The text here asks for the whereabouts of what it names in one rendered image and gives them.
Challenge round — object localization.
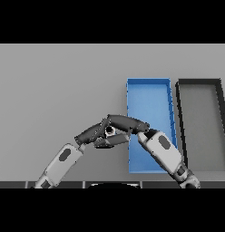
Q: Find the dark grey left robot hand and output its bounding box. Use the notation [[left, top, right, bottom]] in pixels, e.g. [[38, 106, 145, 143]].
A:
[[73, 117, 110, 149]]

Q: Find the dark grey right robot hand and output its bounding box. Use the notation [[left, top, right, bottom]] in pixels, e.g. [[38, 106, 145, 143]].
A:
[[93, 113, 151, 150]]

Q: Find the blue bin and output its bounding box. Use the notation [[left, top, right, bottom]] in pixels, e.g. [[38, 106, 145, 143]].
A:
[[126, 77, 179, 175]]

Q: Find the dark grey bin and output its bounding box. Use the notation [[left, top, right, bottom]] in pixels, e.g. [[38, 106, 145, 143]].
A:
[[175, 78, 225, 172]]

